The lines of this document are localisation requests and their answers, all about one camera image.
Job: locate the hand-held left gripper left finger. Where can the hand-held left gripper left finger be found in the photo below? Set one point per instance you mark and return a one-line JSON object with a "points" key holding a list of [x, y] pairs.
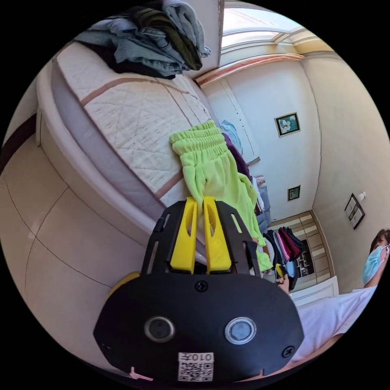
{"points": [[182, 243]]}

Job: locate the open wardrobe with hanging clothes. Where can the open wardrobe with hanging clothes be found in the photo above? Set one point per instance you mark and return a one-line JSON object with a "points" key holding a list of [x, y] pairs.
{"points": [[292, 246]]}

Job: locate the green long pants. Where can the green long pants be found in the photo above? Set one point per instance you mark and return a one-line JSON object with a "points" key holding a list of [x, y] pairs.
{"points": [[213, 170]]}

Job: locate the framed flower picture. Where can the framed flower picture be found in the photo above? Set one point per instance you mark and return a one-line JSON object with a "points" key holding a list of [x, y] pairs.
{"points": [[287, 124]]}

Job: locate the small green framed picture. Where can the small green framed picture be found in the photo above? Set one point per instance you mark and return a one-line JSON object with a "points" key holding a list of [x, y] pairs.
{"points": [[294, 193]]}

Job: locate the person's body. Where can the person's body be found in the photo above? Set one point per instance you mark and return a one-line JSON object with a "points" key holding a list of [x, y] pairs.
{"points": [[332, 313]]}

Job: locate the bed with white quilted cover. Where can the bed with white quilted cover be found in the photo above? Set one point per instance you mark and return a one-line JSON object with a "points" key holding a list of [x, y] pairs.
{"points": [[128, 122]]}

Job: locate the pile of clothes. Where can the pile of clothes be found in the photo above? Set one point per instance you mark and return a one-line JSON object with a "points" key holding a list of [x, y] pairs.
{"points": [[239, 161], [152, 39]]}

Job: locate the window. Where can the window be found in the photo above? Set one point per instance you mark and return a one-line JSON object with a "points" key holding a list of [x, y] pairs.
{"points": [[256, 27]]}

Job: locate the dark framed picture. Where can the dark framed picture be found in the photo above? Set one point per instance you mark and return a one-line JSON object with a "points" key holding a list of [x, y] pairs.
{"points": [[354, 211]]}

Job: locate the person's right hand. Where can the person's right hand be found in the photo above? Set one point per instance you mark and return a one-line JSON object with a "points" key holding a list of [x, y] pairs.
{"points": [[284, 284]]}

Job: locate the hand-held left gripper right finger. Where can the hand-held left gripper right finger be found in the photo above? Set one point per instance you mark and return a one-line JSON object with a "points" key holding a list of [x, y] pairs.
{"points": [[217, 246]]}

